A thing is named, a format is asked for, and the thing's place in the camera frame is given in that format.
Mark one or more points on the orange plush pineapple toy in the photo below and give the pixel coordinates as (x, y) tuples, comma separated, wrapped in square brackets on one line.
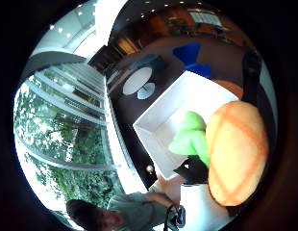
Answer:
[(237, 154)]

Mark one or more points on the small brass knob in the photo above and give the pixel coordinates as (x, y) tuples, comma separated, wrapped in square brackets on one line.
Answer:
[(150, 169)]

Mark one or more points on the blue chair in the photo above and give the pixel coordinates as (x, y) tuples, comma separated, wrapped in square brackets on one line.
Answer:
[(191, 57)]

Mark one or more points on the white open box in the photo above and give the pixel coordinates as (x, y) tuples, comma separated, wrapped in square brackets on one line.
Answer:
[(187, 99)]

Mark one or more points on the the person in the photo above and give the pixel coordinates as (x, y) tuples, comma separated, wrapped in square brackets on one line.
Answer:
[(133, 213)]

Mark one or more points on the round grey stool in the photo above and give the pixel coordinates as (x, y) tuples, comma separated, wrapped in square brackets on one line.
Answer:
[(145, 91)]

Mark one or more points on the round white table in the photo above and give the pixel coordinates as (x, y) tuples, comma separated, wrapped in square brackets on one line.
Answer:
[(137, 81)]

